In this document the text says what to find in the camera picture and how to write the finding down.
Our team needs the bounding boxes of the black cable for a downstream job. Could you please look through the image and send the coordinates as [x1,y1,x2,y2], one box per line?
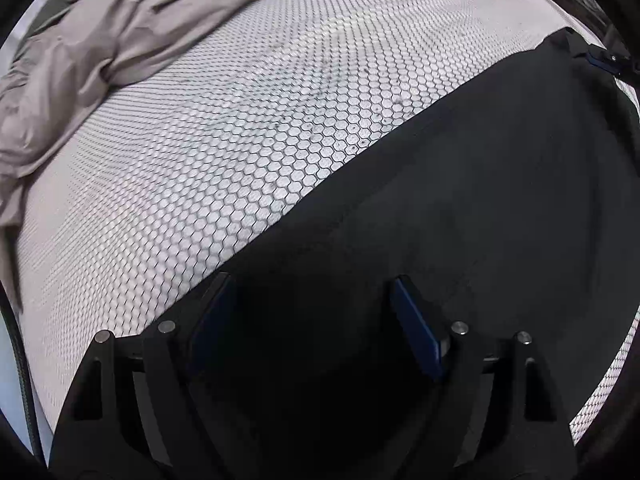
[0,287,48,463]

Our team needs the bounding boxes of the white honeycomb mattress cover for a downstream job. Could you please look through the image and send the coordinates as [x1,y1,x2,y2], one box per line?
[10,0,640,453]

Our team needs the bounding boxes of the grey crumpled bed sheet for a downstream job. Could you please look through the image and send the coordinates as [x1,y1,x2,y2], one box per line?
[0,0,306,306]

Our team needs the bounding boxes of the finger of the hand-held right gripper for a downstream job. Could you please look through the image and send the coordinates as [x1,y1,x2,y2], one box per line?
[570,42,627,79]

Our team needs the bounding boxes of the black pants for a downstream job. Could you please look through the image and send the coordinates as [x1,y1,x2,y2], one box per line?
[165,27,640,480]

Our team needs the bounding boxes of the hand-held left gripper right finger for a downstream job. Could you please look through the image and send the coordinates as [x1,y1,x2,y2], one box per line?
[390,275,577,480]

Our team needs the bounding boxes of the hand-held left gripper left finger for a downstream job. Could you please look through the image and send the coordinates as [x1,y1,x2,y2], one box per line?
[48,272,242,480]

